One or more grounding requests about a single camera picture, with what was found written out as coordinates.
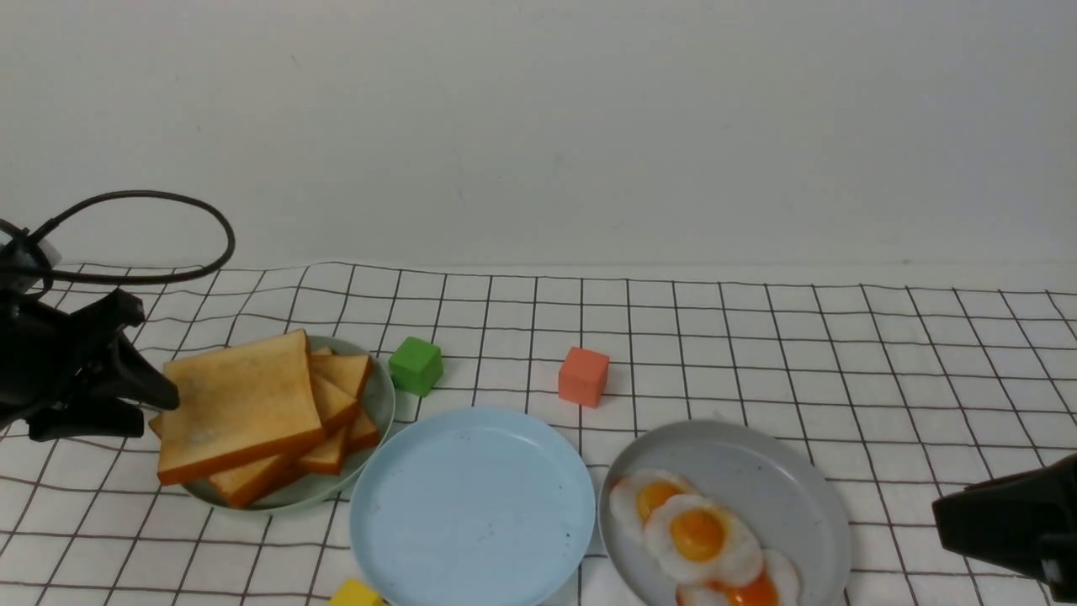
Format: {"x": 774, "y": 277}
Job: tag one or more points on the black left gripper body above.
{"x": 44, "y": 349}

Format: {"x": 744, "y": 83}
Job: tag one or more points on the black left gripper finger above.
{"x": 116, "y": 372}
{"x": 88, "y": 418}

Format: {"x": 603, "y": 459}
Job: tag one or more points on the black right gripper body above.
{"x": 1056, "y": 555}

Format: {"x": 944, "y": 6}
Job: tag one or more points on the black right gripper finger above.
{"x": 998, "y": 521}

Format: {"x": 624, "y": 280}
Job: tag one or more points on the toast slice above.
{"x": 348, "y": 372}
{"x": 237, "y": 406}
{"x": 363, "y": 433}
{"x": 244, "y": 485}

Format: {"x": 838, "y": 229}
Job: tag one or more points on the fried egg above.
{"x": 694, "y": 540}
{"x": 635, "y": 496}
{"x": 778, "y": 584}

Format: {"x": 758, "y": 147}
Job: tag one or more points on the white checkered tablecloth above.
{"x": 897, "y": 394}

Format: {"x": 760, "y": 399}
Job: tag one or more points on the grey plate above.
{"x": 784, "y": 499}

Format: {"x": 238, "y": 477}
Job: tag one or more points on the pale green plate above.
{"x": 379, "y": 400}

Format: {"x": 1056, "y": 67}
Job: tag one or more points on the green cube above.
{"x": 416, "y": 366}

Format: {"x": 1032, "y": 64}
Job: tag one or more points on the yellow cube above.
{"x": 354, "y": 593}

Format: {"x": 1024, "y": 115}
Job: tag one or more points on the light blue plate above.
{"x": 478, "y": 506}

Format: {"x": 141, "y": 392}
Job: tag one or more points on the orange cube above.
{"x": 582, "y": 377}

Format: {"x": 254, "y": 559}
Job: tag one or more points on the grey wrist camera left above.
{"x": 17, "y": 254}

